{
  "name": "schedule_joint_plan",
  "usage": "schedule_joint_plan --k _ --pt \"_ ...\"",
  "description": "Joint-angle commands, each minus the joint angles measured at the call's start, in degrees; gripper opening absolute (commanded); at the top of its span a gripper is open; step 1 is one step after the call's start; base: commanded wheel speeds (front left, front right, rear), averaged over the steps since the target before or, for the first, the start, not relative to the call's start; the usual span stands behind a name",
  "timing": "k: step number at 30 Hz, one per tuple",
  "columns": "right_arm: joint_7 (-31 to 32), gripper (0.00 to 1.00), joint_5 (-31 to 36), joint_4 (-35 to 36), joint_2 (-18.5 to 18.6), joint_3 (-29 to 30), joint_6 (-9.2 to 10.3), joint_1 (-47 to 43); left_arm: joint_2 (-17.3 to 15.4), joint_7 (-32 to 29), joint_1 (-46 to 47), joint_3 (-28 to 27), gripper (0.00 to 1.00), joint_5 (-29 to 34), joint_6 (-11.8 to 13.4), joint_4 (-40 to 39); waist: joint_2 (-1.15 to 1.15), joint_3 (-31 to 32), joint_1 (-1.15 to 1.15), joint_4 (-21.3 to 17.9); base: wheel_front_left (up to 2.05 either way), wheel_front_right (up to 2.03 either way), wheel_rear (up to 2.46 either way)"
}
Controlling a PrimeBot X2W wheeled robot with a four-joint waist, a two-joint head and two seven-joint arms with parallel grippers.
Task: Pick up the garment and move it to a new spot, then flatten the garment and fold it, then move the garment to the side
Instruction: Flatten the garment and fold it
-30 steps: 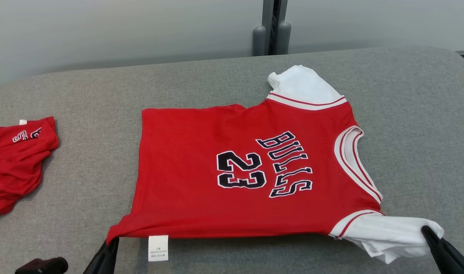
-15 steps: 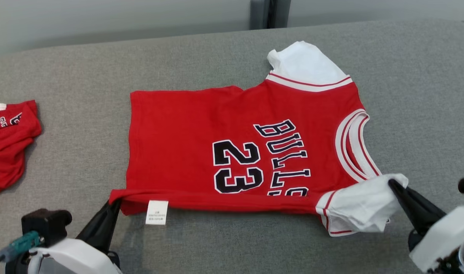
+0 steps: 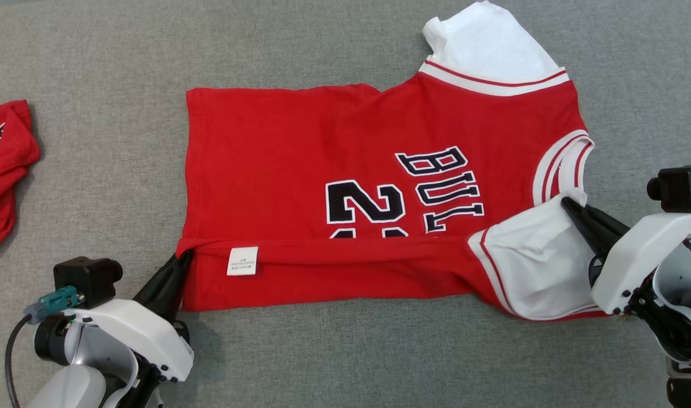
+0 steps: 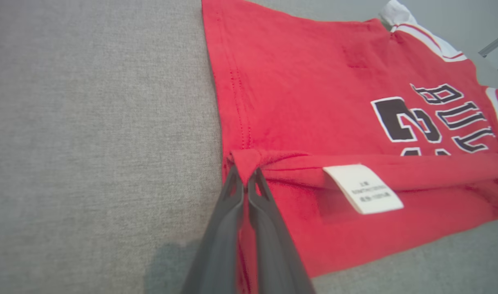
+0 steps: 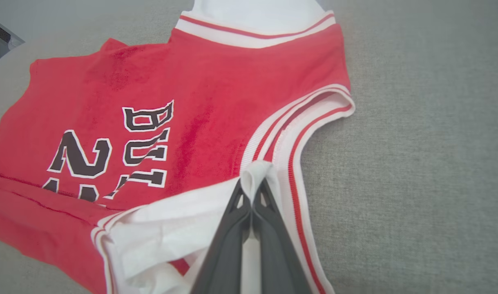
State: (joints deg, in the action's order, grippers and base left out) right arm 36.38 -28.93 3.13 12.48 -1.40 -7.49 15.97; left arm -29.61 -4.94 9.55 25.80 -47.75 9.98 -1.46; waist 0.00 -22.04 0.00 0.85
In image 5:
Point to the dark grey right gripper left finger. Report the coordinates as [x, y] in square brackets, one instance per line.
[228, 245]

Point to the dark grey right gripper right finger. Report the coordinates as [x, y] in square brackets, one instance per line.
[277, 253]

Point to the red white basketball jersey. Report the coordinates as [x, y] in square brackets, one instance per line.
[216, 90]

